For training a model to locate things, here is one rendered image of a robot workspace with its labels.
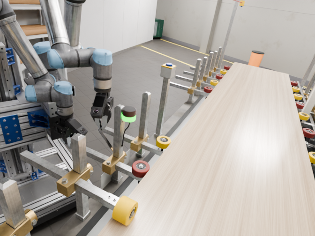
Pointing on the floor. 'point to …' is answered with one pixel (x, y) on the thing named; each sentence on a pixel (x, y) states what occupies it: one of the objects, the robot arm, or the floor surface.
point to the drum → (256, 58)
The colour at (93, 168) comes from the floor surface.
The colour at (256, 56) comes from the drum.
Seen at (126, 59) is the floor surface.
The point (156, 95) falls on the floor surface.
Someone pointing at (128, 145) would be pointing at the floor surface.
